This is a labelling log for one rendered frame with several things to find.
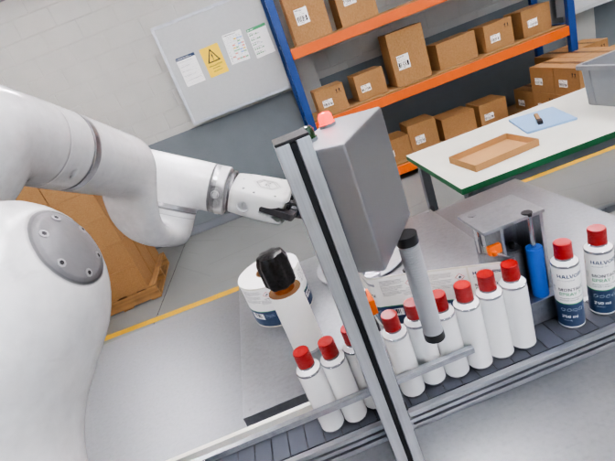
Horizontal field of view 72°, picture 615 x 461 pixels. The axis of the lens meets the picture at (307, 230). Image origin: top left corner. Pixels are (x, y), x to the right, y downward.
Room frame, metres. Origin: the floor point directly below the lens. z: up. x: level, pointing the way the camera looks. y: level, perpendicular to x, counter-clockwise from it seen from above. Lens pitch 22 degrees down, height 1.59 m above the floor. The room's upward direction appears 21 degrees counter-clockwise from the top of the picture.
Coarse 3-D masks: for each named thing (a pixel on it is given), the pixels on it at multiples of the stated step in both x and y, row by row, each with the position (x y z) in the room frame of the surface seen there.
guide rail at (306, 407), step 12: (300, 408) 0.71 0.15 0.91; (312, 408) 0.71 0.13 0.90; (264, 420) 0.72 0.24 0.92; (276, 420) 0.71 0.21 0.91; (240, 432) 0.71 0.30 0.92; (252, 432) 0.71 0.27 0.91; (216, 444) 0.70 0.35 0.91; (228, 444) 0.70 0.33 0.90; (180, 456) 0.71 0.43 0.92; (192, 456) 0.70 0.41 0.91
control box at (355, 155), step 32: (352, 128) 0.56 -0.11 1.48; (384, 128) 0.63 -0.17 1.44; (320, 160) 0.52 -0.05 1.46; (352, 160) 0.51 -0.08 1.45; (384, 160) 0.60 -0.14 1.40; (352, 192) 0.51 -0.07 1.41; (384, 192) 0.57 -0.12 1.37; (352, 224) 0.51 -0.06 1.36; (384, 224) 0.54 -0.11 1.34; (352, 256) 0.52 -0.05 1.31; (384, 256) 0.51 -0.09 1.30
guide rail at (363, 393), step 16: (464, 352) 0.64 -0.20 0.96; (416, 368) 0.65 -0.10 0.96; (432, 368) 0.64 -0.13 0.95; (336, 400) 0.65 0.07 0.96; (352, 400) 0.64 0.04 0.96; (304, 416) 0.64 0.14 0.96; (320, 416) 0.63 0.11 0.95; (272, 432) 0.63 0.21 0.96; (224, 448) 0.63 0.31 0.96; (240, 448) 0.63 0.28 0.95
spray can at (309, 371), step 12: (300, 348) 0.68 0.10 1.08; (300, 360) 0.66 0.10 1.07; (312, 360) 0.67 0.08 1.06; (300, 372) 0.66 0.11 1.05; (312, 372) 0.65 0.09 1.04; (312, 384) 0.65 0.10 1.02; (324, 384) 0.66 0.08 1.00; (312, 396) 0.65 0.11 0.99; (324, 396) 0.65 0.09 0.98; (324, 420) 0.65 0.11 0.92; (336, 420) 0.65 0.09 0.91; (336, 432) 0.65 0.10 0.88
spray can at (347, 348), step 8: (344, 328) 0.69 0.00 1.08; (344, 336) 0.68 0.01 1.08; (344, 344) 0.69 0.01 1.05; (344, 352) 0.68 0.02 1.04; (352, 352) 0.67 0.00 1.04; (352, 360) 0.67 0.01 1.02; (352, 368) 0.67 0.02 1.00; (360, 368) 0.66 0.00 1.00; (360, 376) 0.67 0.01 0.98; (360, 384) 0.67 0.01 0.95; (368, 400) 0.67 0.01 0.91; (368, 408) 0.67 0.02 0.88
